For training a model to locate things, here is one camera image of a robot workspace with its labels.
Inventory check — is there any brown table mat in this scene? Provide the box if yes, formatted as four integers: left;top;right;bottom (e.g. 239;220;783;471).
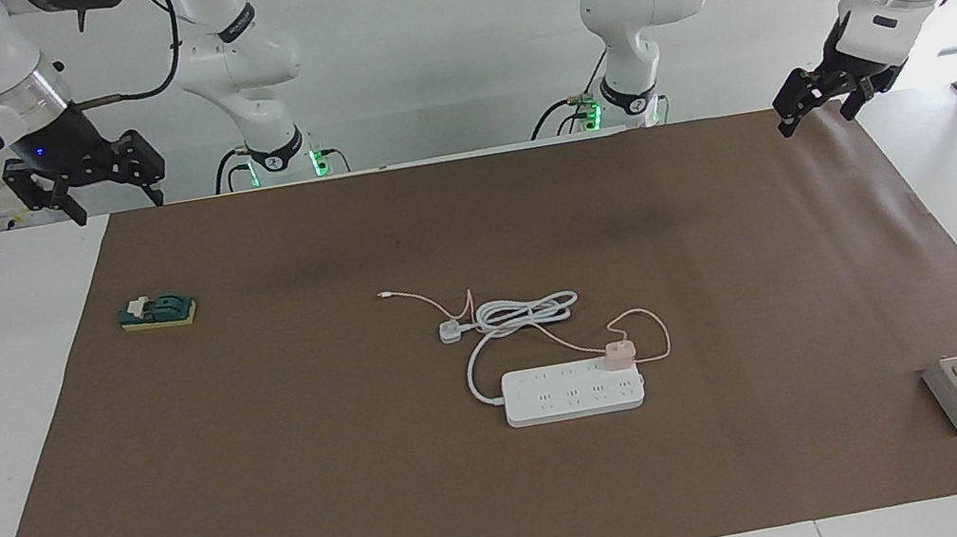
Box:
0;78;957;537

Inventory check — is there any black base cable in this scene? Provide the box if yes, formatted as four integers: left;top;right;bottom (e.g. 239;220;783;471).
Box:
525;92;597;142
209;145;255;195

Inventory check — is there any white power strip cord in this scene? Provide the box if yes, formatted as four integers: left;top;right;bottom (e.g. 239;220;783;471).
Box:
435;287;593;411

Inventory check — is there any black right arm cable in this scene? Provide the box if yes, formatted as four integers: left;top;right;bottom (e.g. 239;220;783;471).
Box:
28;0;191;117

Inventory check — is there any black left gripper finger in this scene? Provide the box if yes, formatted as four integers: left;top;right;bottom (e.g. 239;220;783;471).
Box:
769;64;846;139
836;76;882;121

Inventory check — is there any green knife switch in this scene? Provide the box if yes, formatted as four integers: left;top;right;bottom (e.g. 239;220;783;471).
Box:
114;287;200;338

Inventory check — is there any white power strip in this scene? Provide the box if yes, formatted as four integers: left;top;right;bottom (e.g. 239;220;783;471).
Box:
498;350;649;430

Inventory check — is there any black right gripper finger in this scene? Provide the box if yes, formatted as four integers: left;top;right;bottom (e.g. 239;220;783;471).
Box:
115;127;172;212
1;150;88;237

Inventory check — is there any pink charging cable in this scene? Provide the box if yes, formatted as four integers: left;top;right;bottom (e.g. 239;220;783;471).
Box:
377;248;674;406

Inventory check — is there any pink charger plug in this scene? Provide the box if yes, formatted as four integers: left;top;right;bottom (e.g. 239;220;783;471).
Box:
599;338;639;375

